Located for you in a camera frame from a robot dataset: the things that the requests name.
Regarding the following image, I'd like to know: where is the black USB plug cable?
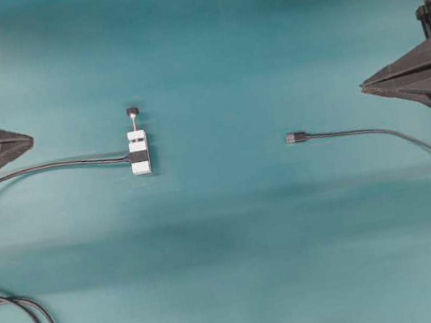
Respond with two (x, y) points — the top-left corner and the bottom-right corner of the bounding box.
(283, 108), (431, 214)

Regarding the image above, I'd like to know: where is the white clamp block with screw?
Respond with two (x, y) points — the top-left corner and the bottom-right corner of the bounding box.
(126, 107), (152, 176)

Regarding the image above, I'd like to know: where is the black female connector cable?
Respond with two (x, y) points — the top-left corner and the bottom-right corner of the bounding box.
(0, 145), (151, 190)

